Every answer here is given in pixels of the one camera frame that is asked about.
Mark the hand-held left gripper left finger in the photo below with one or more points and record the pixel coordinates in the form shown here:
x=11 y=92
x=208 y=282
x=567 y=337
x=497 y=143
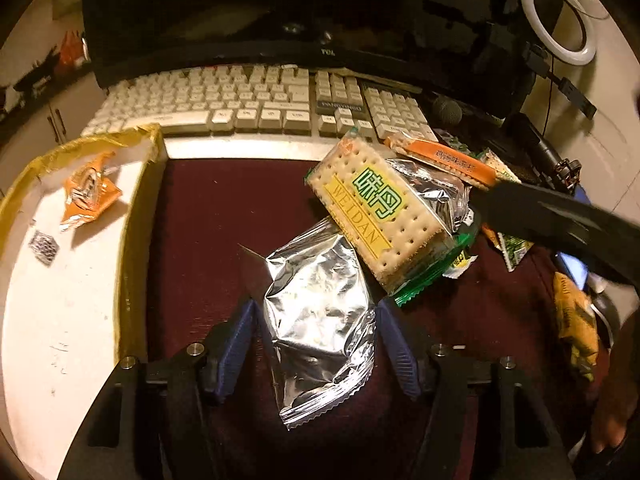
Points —
x=235 y=340

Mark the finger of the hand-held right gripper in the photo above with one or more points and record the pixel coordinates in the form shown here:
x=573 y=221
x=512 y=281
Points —
x=550 y=220

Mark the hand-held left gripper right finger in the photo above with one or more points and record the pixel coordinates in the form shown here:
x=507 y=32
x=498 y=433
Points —
x=395 y=345

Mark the orange label cracker packet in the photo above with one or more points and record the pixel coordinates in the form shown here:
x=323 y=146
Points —
x=450 y=160

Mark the green yellow label cracker packet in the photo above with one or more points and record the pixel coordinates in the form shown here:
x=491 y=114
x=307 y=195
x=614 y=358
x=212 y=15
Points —
x=370 y=200

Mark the white tray with gold rim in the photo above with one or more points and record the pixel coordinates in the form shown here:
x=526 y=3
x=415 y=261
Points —
x=60 y=310

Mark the small orange snack packet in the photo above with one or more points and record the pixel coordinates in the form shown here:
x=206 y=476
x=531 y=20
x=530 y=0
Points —
x=87 y=195

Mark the person's right forearm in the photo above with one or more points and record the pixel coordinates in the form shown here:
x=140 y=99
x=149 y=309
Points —
x=615 y=410

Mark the tablet with lit screen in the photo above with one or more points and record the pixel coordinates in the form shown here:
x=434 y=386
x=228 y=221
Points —
x=575 y=270

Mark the black shotgun microphone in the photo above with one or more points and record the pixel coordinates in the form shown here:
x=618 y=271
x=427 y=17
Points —
x=535 y=142

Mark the yellow snack packet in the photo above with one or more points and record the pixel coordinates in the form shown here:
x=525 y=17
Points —
x=575 y=320

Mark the dark red table mat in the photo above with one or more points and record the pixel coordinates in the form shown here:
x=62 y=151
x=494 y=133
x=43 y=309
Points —
x=210 y=220

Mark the mesh head microphone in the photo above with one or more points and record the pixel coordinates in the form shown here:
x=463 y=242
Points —
x=446 y=111

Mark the small silver wrapper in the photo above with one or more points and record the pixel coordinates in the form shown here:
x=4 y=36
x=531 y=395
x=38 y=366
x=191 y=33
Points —
x=44 y=247

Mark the white grey keyboard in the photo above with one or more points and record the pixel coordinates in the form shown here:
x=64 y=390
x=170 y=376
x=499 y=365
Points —
x=225 y=105

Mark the white kitchen base cabinet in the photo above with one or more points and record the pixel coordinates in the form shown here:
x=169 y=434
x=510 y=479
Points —
x=30 y=130

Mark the orange plastic bag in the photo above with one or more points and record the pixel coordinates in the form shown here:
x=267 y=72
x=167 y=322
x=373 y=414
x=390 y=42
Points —
x=74 y=52

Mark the black computer monitor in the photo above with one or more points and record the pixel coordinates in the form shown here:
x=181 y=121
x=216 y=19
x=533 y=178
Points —
x=250 y=10

